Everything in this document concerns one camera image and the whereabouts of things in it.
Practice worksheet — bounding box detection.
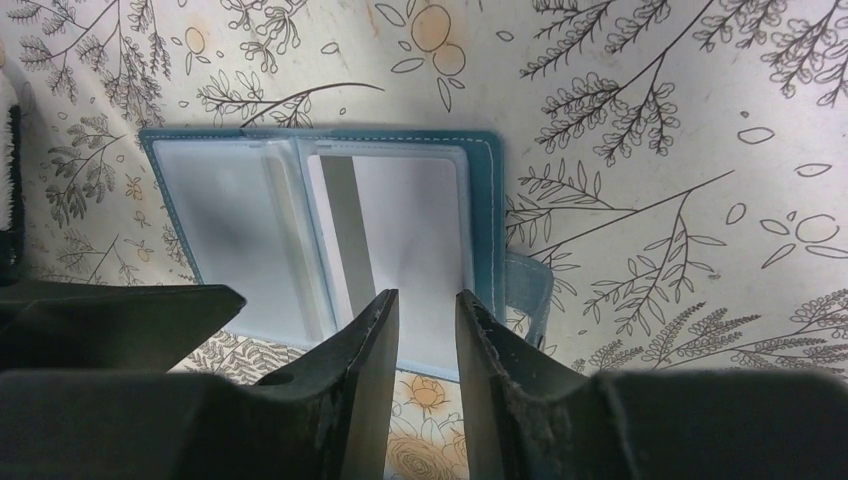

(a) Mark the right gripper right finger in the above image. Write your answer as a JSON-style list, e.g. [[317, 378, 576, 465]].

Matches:
[[455, 291, 847, 479]]

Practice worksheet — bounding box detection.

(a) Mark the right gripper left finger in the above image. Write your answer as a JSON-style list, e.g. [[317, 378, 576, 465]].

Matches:
[[1, 290, 399, 479]]

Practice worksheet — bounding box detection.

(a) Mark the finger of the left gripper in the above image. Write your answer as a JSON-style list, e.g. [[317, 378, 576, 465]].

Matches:
[[1, 281, 246, 371]]

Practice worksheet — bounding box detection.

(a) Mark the teal leather card holder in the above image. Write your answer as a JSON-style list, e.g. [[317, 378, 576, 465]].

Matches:
[[140, 128, 553, 348]]

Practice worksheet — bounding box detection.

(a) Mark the white credit card black stripe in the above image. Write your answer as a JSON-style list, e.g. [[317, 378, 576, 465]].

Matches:
[[305, 154, 475, 379]]

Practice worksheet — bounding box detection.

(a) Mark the black white checkered blanket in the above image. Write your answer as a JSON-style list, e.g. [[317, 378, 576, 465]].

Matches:
[[1, 72, 25, 286]]

